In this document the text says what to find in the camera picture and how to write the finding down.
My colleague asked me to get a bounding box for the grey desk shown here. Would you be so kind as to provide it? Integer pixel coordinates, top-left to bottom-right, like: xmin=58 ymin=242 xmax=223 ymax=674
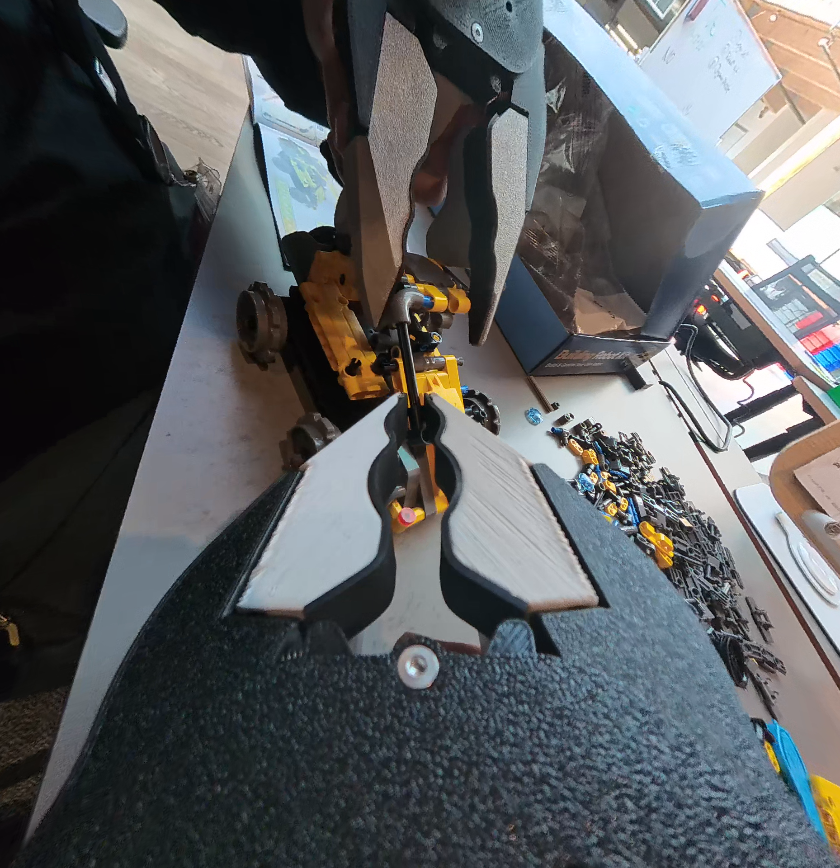
xmin=23 ymin=54 xmax=840 ymax=868

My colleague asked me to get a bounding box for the black axle with grey elbow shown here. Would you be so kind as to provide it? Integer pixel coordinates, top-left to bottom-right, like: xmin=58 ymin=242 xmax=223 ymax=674
xmin=392 ymin=283 xmax=440 ymax=442

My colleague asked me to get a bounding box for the printed instruction sheet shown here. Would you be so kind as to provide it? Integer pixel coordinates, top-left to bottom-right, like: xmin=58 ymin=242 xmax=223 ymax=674
xmin=793 ymin=441 xmax=840 ymax=523

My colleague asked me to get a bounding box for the pile of small brick parts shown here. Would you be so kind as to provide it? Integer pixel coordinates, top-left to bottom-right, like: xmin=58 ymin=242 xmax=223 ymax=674
xmin=549 ymin=417 xmax=787 ymax=713

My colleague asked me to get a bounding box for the row of red blue bins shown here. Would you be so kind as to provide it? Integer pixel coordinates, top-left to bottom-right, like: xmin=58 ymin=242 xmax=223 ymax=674
xmin=800 ymin=325 xmax=840 ymax=387

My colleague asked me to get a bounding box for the clear plastic bag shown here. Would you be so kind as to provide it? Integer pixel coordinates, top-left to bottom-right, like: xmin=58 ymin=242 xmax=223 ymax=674
xmin=522 ymin=41 xmax=648 ymax=336

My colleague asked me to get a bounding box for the instruction sheet on wooden stand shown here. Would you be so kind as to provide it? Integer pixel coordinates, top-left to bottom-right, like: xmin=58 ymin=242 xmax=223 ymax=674
xmin=735 ymin=414 xmax=840 ymax=679

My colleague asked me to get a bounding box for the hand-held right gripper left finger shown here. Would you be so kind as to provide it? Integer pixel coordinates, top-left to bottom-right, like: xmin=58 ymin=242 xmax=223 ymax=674
xmin=236 ymin=392 xmax=406 ymax=638

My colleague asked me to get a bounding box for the blue cardboard box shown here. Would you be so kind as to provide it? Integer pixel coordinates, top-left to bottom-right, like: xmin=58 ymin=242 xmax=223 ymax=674
xmin=495 ymin=14 xmax=765 ymax=377

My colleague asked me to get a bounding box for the yellow black brick vehicle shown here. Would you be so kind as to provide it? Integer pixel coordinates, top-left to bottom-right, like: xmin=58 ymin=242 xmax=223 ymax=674
xmin=236 ymin=227 xmax=502 ymax=537

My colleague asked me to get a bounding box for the black cable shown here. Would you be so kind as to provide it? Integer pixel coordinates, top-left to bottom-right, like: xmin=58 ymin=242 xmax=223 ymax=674
xmin=661 ymin=325 xmax=733 ymax=452

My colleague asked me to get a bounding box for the white board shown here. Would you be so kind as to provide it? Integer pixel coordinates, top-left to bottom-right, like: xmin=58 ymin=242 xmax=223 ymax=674
xmin=637 ymin=0 xmax=783 ymax=143

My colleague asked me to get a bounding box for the building instruction booklet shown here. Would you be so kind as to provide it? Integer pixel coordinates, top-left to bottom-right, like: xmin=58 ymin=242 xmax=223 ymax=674
xmin=244 ymin=57 xmax=346 ymax=269

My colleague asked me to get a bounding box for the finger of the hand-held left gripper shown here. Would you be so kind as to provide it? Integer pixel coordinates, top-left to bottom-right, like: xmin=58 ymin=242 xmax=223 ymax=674
xmin=427 ymin=107 xmax=550 ymax=347
xmin=335 ymin=10 xmax=440 ymax=330

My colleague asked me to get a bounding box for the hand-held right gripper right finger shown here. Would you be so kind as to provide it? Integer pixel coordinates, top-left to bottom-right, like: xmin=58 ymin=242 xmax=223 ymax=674
xmin=423 ymin=392 xmax=600 ymax=638

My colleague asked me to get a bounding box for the person's left hand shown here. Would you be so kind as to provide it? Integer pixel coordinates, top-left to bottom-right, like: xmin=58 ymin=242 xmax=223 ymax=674
xmin=412 ymin=87 xmax=483 ymax=206

